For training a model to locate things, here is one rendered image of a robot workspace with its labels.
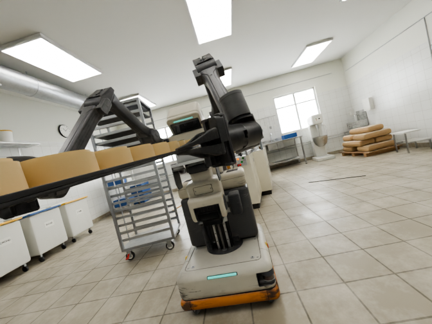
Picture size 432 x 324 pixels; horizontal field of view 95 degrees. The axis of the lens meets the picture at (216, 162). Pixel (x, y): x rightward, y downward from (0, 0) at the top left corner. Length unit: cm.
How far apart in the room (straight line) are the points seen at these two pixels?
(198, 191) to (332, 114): 690
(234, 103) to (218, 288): 119
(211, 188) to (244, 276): 56
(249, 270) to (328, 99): 699
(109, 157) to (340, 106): 786
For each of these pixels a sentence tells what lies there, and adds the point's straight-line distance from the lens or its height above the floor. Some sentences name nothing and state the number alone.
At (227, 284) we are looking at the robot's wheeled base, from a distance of 141.
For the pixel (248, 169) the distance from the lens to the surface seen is 304.
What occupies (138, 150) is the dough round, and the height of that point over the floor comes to 100.
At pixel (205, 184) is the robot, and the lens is 125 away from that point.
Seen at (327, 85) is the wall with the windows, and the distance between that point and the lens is 792.
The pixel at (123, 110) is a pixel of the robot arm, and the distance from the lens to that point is 107.
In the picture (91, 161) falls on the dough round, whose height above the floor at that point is 99.
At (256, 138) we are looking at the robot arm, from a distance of 45.
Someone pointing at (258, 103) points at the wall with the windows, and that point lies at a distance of 718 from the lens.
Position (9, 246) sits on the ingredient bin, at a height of 44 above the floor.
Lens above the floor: 98
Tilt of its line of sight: 2 degrees down
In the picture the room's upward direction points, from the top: 14 degrees counter-clockwise
